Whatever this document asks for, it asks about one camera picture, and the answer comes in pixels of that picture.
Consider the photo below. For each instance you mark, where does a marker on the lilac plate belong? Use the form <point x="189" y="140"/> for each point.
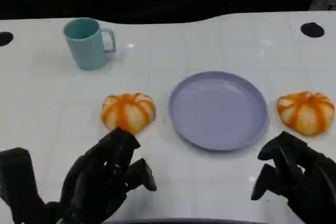
<point x="218" y="111"/>

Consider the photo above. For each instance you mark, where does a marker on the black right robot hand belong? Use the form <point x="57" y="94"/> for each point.
<point x="309" y="179"/>

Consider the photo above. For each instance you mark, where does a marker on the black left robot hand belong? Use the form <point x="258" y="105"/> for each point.
<point x="92" y="176"/>

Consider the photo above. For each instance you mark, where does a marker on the orange white toy bread roll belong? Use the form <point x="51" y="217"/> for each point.
<point x="126" y="111"/>
<point x="305" y="113"/>

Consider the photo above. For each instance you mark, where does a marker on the pale green mug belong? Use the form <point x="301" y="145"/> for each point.
<point x="88" y="51"/>

